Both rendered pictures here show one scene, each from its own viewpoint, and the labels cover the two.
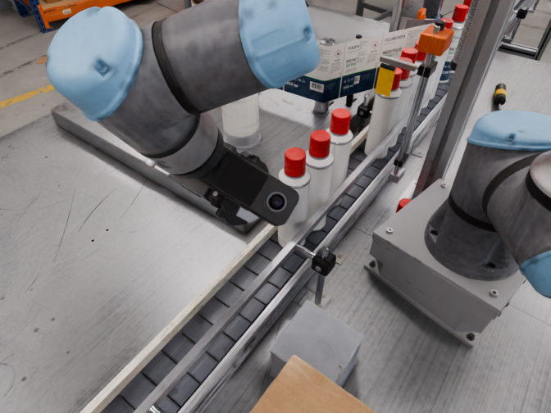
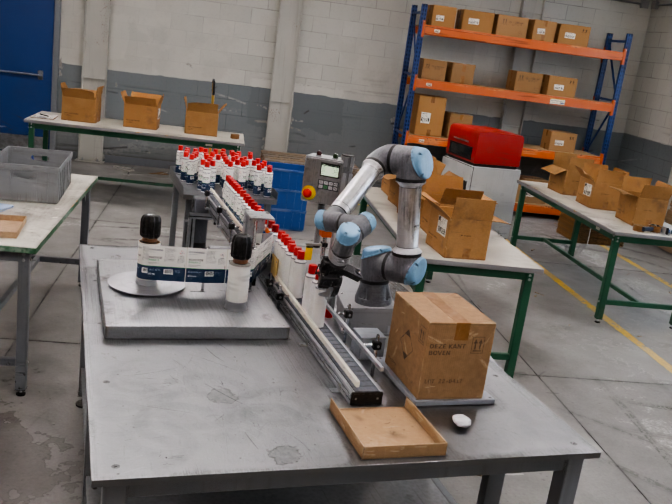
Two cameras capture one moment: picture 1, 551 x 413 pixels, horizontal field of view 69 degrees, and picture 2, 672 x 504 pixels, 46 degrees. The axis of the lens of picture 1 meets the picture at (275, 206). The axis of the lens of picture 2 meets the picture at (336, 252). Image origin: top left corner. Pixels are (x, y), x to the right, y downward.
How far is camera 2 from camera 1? 2.63 m
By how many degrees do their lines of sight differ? 56
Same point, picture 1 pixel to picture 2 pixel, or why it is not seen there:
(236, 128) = (243, 297)
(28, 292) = (247, 378)
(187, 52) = (363, 227)
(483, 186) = (379, 266)
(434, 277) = (374, 311)
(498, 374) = not seen: hidden behind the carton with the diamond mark
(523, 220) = (399, 265)
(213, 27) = (365, 222)
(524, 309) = not seen: hidden behind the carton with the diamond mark
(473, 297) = (389, 310)
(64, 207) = (198, 358)
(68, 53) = (350, 230)
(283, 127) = not seen: hidden behind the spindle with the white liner
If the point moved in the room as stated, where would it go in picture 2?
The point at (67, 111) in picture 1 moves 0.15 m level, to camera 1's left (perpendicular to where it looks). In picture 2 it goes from (120, 323) to (85, 333)
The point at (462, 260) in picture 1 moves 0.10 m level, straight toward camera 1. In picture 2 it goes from (380, 300) to (388, 308)
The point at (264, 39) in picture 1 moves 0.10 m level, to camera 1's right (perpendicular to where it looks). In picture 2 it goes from (372, 223) to (387, 220)
